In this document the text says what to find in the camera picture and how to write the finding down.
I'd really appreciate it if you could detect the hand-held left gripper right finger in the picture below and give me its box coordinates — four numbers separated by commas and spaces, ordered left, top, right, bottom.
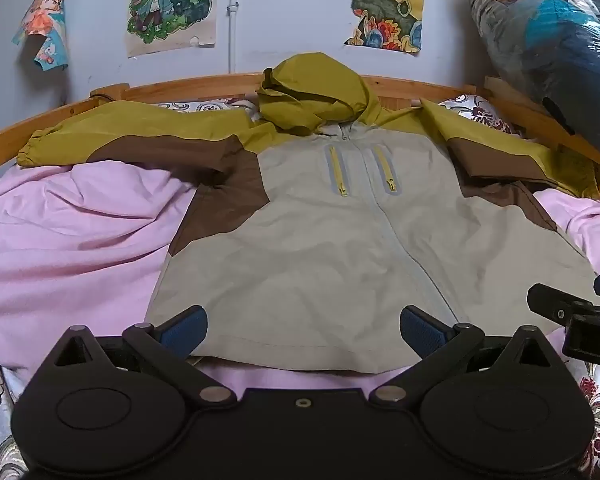
368, 304, 557, 408

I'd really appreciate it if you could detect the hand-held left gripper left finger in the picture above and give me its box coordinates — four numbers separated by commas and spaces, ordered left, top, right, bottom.
54, 304, 237, 408

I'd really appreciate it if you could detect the olive brown beige hooded jacket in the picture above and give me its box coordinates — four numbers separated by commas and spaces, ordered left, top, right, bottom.
16, 51, 600, 375

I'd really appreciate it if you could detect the clear plastic bag of clothes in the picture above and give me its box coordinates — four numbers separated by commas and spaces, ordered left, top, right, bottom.
467, 0, 600, 167

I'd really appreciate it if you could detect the pink bed sheet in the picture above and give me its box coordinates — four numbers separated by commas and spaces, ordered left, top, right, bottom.
0, 160, 600, 401

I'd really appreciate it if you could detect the floral patterned quilt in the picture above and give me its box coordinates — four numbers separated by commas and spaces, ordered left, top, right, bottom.
0, 95, 600, 480

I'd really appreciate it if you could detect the wooden bed frame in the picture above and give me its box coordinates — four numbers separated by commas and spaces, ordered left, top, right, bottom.
0, 71, 600, 201

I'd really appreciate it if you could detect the white wall pipe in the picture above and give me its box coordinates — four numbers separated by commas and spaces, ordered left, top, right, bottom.
226, 0, 242, 74

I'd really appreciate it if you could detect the blond cartoon figure wall poster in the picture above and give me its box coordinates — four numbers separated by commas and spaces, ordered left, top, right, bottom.
126, 0, 220, 59

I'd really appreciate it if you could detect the colourful landscape wall poster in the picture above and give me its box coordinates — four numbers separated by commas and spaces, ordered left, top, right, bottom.
337, 0, 425, 55

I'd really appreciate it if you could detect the orange-haired cartoon wall poster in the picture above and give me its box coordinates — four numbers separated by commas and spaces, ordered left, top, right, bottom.
12, 0, 71, 72

